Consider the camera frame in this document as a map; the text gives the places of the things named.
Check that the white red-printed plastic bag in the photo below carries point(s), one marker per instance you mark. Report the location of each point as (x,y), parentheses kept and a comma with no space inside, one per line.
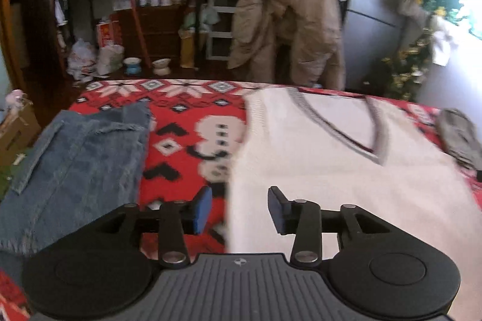
(83,55)

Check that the red patterned blanket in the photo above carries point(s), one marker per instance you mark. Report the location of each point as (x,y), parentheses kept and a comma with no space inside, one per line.
(180,140)

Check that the grey crumpled cloth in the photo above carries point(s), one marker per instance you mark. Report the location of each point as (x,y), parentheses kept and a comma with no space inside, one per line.
(457,136)

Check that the cardboard box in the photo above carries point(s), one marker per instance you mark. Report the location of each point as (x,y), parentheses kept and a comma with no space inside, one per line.
(19,129)

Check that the white plastic drawer unit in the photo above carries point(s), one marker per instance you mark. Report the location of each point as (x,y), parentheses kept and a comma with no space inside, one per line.
(222,20)

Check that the blue denim jeans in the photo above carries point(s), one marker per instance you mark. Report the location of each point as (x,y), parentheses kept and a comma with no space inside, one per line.
(75,163)

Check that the dark wooden drawer cabinet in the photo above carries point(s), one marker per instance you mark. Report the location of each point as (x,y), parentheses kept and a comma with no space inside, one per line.
(162,31)

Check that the red printed carton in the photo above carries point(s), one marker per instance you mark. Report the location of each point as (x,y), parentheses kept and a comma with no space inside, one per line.
(109,33)

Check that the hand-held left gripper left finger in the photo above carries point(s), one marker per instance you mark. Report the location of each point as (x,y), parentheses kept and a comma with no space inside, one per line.
(203,210)

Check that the white pink plush toy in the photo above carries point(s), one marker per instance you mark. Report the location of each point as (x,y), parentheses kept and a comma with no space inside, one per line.
(15,99)

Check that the small tinsel christmas tree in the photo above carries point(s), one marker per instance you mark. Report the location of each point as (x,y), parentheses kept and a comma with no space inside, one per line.
(405,72)

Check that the plain white plastic bag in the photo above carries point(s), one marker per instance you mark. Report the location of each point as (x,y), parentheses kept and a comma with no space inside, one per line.
(111,57)

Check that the beige jacket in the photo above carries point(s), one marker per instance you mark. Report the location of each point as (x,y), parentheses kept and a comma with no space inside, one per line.
(286,4)

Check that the silver refrigerator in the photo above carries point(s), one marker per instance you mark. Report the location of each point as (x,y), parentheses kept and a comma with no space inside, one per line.
(369,42)

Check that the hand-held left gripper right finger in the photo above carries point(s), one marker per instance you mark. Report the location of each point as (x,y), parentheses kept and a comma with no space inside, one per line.
(276,211)

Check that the blue white pet bowl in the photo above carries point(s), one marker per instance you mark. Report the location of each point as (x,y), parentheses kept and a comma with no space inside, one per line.
(132,67)

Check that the green flat box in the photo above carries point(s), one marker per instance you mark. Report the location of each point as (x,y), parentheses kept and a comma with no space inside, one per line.
(11,174)

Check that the white knit sweater vest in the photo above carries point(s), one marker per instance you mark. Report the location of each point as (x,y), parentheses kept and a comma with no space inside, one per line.
(339,170)

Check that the yellow bag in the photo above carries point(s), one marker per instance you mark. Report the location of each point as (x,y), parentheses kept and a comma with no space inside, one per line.
(187,53)

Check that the white hanging cloth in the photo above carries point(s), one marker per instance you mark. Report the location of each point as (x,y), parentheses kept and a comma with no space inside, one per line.
(440,46)

